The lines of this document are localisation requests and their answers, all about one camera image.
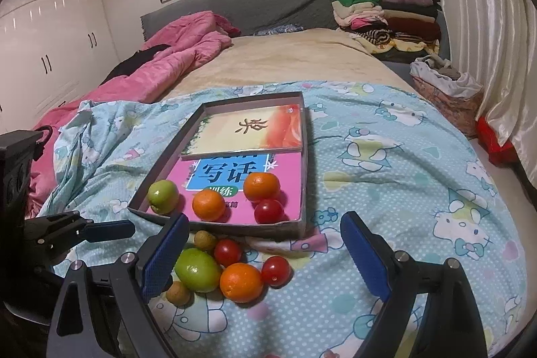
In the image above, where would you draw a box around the pink book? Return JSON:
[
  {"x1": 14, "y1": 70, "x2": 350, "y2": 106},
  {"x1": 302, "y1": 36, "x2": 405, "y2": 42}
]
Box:
[{"x1": 161, "y1": 150, "x2": 303, "y2": 223}]

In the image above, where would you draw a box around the red bag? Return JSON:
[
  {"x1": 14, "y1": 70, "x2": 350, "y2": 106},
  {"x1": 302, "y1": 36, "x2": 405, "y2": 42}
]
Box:
[{"x1": 475, "y1": 116, "x2": 519, "y2": 166}]

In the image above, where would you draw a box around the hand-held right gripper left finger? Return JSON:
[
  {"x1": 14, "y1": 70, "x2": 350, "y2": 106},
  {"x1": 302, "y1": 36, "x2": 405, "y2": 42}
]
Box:
[{"x1": 46, "y1": 213, "x2": 191, "y2": 358}]

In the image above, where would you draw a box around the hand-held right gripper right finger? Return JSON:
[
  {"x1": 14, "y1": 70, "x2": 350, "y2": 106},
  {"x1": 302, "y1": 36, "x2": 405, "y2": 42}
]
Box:
[{"x1": 341, "y1": 211, "x2": 487, "y2": 358}]

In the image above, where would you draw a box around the small brownish round fruit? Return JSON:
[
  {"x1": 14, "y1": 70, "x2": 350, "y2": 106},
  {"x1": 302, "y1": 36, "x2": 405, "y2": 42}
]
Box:
[
  {"x1": 165, "y1": 281, "x2": 192, "y2": 306},
  {"x1": 194, "y1": 230, "x2": 217, "y2": 252}
]

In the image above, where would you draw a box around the blue cartoon printed blanket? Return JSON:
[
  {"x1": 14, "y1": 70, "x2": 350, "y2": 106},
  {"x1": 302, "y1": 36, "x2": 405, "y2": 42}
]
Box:
[{"x1": 40, "y1": 80, "x2": 527, "y2": 358}]

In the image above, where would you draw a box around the green jujube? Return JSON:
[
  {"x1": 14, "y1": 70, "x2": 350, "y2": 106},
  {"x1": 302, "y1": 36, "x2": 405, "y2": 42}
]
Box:
[
  {"x1": 147, "y1": 180, "x2": 180, "y2": 215},
  {"x1": 174, "y1": 248, "x2": 223, "y2": 294}
]

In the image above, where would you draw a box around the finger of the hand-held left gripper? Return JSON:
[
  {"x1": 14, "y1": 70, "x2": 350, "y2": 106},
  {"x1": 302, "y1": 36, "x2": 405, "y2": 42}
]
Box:
[{"x1": 26, "y1": 210, "x2": 136, "y2": 258}]

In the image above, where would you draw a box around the red tomato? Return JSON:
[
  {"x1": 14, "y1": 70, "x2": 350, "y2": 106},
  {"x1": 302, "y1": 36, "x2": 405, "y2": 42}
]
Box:
[
  {"x1": 261, "y1": 256, "x2": 292, "y2": 287},
  {"x1": 214, "y1": 238, "x2": 243, "y2": 267},
  {"x1": 254, "y1": 199, "x2": 286, "y2": 225}
]

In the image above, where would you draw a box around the black garment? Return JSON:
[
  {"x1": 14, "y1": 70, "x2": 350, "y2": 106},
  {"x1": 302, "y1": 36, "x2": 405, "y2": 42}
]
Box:
[{"x1": 103, "y1": 43, "x2": 173, "y2": 84}]

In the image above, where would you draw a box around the pink quilt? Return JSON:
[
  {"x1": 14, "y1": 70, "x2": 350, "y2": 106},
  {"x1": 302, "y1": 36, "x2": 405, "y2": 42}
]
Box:
[{"x1": 27, "y1": 12, "x2": 233, "y2": 216}]

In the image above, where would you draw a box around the grey bed headboard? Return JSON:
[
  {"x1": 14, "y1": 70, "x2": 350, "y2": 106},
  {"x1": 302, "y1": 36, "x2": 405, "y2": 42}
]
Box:
[{"x1": 140, "y1": 0, "x2": 338, "y2": 40}]

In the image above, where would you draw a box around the blue patterned pillow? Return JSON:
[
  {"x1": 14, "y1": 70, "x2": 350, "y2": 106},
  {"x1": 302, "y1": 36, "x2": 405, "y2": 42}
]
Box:
[{"x1": 254, "y1": 23, "x2": 305, "y2": 37}]

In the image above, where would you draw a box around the cream satin curtain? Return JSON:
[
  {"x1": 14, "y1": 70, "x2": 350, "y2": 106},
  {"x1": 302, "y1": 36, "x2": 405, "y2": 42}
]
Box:
[{"x1": 432, "y1": 0, "x2": 537, "y2": 191}]

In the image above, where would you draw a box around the white wardrobe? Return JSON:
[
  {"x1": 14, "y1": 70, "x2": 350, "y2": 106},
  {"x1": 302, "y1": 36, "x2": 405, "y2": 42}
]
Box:
[{"x1": 0, "y1": 0, "x2": 122, "y2": 136}]

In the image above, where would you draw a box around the pile of folded clothes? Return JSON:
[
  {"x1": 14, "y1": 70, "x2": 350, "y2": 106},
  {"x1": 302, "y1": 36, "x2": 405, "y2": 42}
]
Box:
[{"x1": 331, "y1": 0, "x2": 443, "y2": 52}]

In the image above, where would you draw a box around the yellow and orange book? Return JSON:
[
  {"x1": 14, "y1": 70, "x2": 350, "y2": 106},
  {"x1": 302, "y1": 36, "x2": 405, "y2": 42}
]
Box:
[{"x1": 180, "y1": 104, "x2": 305, "y2": 157}]

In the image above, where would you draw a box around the grey cardboard tray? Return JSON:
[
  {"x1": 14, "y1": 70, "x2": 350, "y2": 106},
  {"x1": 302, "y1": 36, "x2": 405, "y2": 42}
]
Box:
[{"x1": 127, "y1": 91, "x2": 310, "y2": 240}]

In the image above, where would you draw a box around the white and pink bag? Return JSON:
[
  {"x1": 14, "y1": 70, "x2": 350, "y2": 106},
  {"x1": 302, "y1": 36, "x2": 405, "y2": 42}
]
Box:
[{"x1": 409, "y1": 55, "x2": 485, "y2": 138}]

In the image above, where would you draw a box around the beige bed sheet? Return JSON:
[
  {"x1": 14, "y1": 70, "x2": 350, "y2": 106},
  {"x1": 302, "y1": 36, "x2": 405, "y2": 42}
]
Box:
[{"x1": 168, "y1": 27, "x2": 416, "y2": 101}]

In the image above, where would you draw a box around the orange mandarin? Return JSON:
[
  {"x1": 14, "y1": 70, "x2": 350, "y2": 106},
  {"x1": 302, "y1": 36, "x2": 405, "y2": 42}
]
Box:
[
  {"x1": 219, "y1": 262, "x2": 265, "y2": 303},
  {"x1": 192, "y1": 189, "x2": 226, "y2": 222},
  {"x1": 243, "y1": 171, "x2": 281, "y2": 203}
]

